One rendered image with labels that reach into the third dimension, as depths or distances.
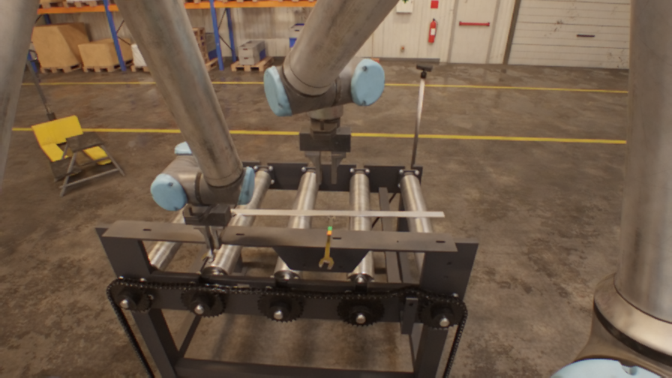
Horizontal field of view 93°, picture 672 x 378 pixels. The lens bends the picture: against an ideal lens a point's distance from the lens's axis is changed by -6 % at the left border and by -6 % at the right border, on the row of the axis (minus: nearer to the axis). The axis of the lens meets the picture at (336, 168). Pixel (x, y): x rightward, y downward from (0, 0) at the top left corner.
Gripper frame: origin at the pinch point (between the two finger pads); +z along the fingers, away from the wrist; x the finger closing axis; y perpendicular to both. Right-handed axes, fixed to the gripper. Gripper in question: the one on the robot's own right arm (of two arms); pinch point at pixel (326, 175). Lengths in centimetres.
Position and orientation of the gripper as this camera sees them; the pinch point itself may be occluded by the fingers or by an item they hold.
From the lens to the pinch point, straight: 92.1
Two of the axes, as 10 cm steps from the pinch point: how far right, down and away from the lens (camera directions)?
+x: -10.0, -0.3, 0.5
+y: 0.6, -4.8, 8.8
